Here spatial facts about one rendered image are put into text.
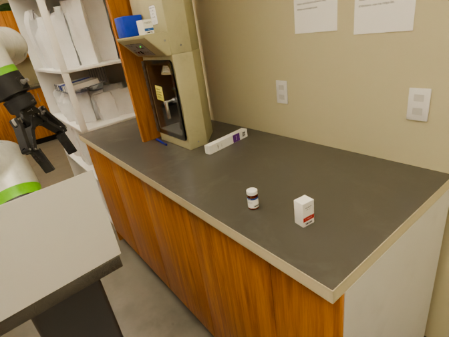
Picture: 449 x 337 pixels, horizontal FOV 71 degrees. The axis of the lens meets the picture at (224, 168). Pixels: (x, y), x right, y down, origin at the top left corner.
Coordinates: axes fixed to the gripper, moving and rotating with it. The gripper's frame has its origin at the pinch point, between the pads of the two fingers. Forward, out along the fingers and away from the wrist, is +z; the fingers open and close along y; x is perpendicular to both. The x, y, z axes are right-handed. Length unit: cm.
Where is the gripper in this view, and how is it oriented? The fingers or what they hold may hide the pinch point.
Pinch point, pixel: (60, 158)
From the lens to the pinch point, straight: 107.5
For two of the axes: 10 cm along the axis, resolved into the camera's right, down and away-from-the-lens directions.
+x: -9.1, 3.5, 2.1
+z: 4.1, 8.3, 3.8
